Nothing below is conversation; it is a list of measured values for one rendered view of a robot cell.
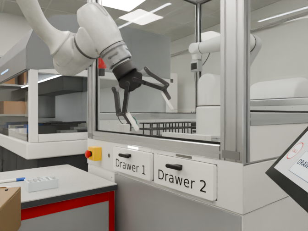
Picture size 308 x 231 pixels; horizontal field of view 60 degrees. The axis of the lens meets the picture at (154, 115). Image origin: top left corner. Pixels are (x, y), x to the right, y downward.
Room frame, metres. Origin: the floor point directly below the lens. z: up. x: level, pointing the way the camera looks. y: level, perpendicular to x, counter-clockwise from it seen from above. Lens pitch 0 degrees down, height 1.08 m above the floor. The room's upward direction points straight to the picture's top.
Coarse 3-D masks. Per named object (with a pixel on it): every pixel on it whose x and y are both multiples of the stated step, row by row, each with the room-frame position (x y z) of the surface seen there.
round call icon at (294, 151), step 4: (296, 144) 0.52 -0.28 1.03; (300, 144) 0.51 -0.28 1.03; (304, 144) 0.49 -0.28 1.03; (292, 148) 0.52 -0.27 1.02; (296, 148) 0.51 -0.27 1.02; (300, 148) 0.49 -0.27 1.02; (288, 152) 0.53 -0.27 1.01; (292, 152) 0.51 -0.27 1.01; (296, 152) 0.50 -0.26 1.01; (284, 156) 0.53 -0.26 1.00; (288, 156) 0.51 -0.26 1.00; (292, 156) 0.50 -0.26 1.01
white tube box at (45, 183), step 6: (24, 180) 1.17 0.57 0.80; (42, 180) 1.17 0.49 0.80; (48, 180) 1.15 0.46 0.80; (54, 180) 1.17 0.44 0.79; (24, 186) 1.17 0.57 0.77; (30, 186) 1.11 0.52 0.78; (36, 186) 1.13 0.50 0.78; (42, 186) 1.14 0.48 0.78; (48, 186) 1.15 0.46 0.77; (54, 186) 1.17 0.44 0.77
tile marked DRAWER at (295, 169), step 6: (306, 150) 0.46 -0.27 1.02; (306, 156) 0.45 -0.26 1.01; (300, 162) 0.45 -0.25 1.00; (306, 162) 0.43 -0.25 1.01; (294, 168) 0.45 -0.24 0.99; (300, 168) 0.43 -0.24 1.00; (306, 168) 0.42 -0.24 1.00; (294, 174) 0.44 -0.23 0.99; (300, 174) 0.42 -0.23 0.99; (306, 174) 0.40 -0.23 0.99; (306, 180) 0.39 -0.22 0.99
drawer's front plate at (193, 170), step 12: (156, 156) 1.02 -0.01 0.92; (168, 156) 0.99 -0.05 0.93; (156, 168) 1.02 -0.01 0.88; (168, 168) 0.97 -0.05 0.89; (192, 168) 0.88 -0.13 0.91; (204, 168) 0.84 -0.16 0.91; (216, 168) 0.82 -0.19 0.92; (156, 180) 1.02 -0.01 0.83; (168, 180) 0.97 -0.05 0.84; (180, 180) 0.92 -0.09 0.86; (192, 180) 0.88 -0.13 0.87; (204, 180) 0.84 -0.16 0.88; (216, 180) 0.82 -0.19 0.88; (192, 192) 0.88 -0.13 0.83; (204, 192) 0.84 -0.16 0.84; (216, 192) 0.82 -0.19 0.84
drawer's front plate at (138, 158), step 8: (120, 152) 1.23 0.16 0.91; (128, 152) 1.18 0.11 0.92; (136, 152) 1.13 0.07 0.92; (144, 152) 1.09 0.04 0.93; (120, 160) 1.23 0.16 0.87; (128, 160) 1.18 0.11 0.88; (136, 160) 1.13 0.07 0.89; (144, 160) 1.08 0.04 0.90; (152, 160) 1.07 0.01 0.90; (120, 168) 1.23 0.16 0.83; (128, 168) 1.18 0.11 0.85; (136, 168) 1.13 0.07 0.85; (144, 168) 1.08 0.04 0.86; (152, 168) 1.07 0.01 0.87; (136, 176) 1.13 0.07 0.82; (144, 176) 1.08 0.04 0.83; (152, 176) 1.07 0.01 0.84
